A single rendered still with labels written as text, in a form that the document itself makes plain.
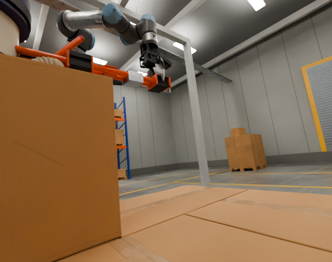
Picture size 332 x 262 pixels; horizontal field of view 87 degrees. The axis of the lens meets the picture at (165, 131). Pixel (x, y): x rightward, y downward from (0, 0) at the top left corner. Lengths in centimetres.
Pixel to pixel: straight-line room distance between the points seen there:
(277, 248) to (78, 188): 39
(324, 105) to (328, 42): 251
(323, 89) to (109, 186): 921
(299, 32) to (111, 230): 1038
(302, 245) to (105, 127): 45
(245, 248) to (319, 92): 911
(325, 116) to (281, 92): 193
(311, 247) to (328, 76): 918
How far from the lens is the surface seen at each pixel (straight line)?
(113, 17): 93
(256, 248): 39
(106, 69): 73
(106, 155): 45
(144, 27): 98
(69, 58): 70
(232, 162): 742
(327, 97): 932
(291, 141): 947
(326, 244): 43
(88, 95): 47
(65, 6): 566
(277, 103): 974
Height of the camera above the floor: 71
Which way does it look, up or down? 9 degrees up
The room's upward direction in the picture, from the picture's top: 6 degrees counter-clockwise
